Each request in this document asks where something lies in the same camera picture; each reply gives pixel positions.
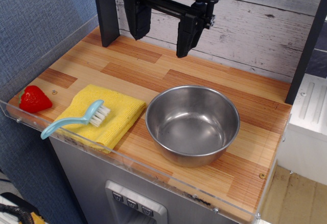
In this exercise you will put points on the red toy strawberry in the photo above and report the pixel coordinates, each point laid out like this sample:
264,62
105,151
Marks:
32,99

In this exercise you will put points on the black left frame post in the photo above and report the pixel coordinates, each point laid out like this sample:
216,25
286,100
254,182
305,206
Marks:
108,21

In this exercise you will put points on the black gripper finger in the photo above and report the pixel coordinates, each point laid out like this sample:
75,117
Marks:
190,29
138,16

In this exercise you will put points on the silver metal pot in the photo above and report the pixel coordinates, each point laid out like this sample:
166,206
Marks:
192,125

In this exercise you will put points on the light blue scrub brush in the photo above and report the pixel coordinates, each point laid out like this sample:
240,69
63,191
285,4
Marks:
94,115

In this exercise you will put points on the black and yellow object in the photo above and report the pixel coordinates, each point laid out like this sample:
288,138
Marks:
22,214

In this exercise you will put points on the white toy sink counter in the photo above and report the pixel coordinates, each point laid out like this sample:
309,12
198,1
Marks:
303,146

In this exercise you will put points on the silver toy fridge cabinet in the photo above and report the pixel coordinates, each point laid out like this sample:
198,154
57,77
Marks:
111,190

